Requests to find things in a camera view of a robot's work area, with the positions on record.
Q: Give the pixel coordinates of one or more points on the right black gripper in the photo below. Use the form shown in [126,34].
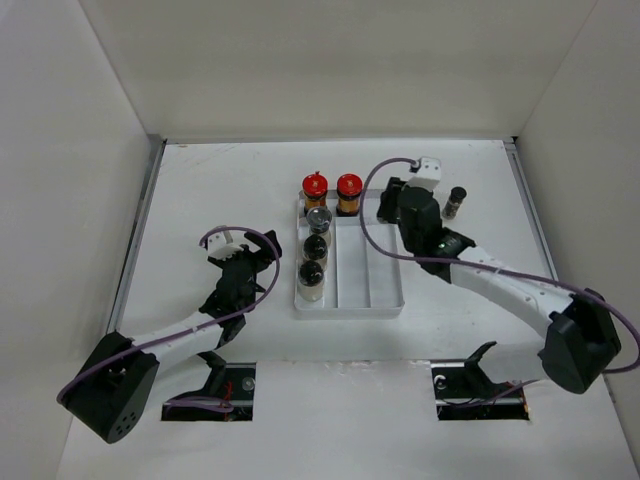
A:
[389,199]

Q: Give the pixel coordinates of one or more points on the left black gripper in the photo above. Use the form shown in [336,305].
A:
[261,264]

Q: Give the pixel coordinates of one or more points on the red lid sauce jar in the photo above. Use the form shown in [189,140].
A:
[315,189]
[349,189]

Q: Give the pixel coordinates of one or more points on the white powder bottle black cap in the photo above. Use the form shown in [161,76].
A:
[319,220]

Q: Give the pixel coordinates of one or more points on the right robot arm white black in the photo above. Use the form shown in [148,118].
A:
[576,336]

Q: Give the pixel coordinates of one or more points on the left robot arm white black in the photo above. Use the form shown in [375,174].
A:
[117,382]

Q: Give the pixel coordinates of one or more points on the white compartment tray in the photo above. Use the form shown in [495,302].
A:
[359,282]

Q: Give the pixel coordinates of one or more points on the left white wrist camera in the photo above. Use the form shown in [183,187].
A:
[220,244]

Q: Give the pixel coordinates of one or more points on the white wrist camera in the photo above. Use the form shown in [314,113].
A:
[220,244]
[425,174]

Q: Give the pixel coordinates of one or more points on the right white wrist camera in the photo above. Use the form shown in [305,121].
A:
[425,174]

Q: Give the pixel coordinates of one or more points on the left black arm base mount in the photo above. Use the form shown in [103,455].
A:
[227,394]

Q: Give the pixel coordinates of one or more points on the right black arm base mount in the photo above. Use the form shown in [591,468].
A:
[463,391]

